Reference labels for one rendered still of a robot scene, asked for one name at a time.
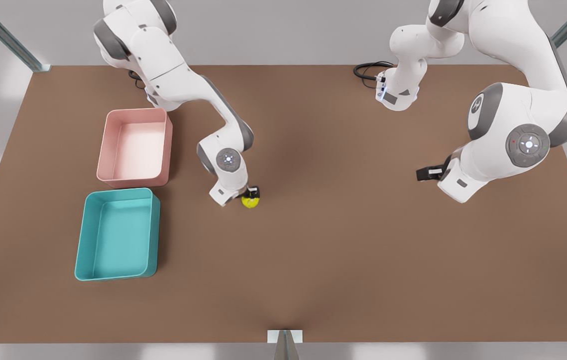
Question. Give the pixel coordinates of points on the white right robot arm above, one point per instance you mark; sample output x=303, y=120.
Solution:
x=173, y=75

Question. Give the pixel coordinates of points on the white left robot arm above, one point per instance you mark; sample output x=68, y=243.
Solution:
x=513, y=115

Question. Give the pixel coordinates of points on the pink rectangular tray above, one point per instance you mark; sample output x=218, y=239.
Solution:
x=136, y=146

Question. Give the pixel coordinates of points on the teal rectangular tray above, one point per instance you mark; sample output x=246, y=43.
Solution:
x=117, y=234

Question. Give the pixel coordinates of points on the yellow-green round fruit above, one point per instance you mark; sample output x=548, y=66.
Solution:
x=250, y=202

